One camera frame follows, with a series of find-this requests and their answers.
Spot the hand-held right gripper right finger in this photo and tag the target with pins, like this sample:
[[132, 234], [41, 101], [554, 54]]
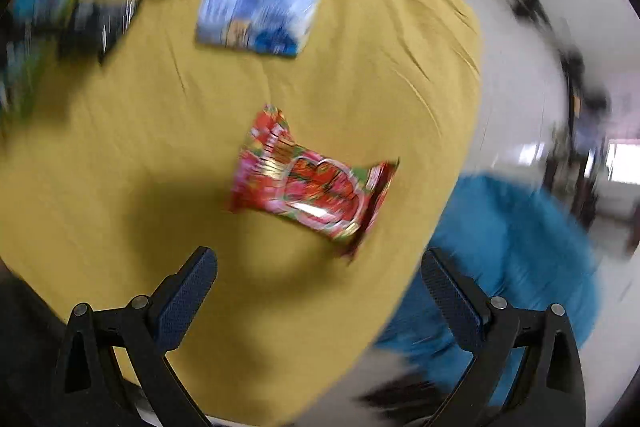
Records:
[[456, 302]]

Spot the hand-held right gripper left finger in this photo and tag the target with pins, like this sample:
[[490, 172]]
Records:
[[186, 302]]

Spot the blue snack packet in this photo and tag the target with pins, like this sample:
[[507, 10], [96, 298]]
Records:
[[260, 12]]

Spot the red snack packet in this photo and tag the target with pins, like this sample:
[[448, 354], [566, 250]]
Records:
[[315, 189]]

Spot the blue fluffy rug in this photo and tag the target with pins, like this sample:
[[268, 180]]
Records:
[[500, 277]]

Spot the green and blue packet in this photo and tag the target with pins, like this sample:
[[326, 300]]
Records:
[[35, 22]]

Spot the yellow tablecloth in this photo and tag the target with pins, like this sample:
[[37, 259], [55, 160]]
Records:
[[150, 132]]

